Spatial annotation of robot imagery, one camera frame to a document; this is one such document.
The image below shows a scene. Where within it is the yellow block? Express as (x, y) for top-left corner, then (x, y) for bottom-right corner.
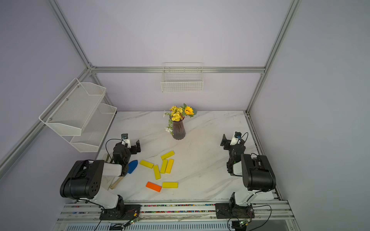
(140, 160), (154, 169)
(153, 165), (161, 180)
(161, 151), (175, 160)
(165, 159), (174, 174)
(162, 182), (178, 189)
(160, 159), (168, 174)

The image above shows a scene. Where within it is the yellow block top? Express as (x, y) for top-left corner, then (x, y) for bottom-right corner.
(161, 151), (175, 160)

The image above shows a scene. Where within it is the orange block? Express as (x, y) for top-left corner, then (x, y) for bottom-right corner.
(146, 182), (162, 192)

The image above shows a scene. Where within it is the yellow block bottom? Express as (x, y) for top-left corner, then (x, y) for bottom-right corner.
(162, 182), (178, 189)

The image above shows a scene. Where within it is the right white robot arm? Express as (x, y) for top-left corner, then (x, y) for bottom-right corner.
(216, 132), (276, 218)

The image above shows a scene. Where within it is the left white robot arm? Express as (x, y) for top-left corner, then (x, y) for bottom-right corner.
(60, 140), (141, 222)

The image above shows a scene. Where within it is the lower white mesh shelf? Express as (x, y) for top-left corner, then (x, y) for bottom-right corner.
(61, 103), (117, 153)

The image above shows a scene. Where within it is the white mesh shelf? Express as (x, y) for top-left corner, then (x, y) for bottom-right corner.
(61, 103), (117, 153)
(39, 79), (106, 136)

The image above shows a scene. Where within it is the dark ribbed vase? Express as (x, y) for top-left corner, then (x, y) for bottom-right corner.
(172, 120), (186, 140)

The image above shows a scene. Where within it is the yellow flower bouquet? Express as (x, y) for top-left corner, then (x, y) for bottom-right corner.
(163, 104), (198, 135)

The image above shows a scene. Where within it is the upper white mesh shelf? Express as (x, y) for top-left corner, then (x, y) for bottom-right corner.
(39, 79), (106, 136)

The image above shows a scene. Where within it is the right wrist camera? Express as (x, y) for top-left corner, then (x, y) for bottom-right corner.
(230, 131), (241, 146)

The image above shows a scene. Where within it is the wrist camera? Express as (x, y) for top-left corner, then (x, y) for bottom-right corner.
(230, 131), (241, 146)
(121, 133), (131, 148)

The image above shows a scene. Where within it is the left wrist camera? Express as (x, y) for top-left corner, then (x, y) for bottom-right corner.
(121, 133), (131, 148)

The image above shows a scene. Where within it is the blue spatula wooden handle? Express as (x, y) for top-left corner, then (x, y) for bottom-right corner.
(109, 160), (138, 190)

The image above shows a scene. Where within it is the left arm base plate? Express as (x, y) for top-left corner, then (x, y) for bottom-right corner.
(99, 204), (141, 220)

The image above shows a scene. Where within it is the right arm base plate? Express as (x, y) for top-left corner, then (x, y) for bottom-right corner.
(215, 203), (255, 219)

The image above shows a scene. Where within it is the white wire wall basket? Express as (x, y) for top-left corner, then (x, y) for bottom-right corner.
(161, 62), (204, 93)

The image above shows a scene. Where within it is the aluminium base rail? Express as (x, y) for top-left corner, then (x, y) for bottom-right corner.
(53, 201), (300, 231)

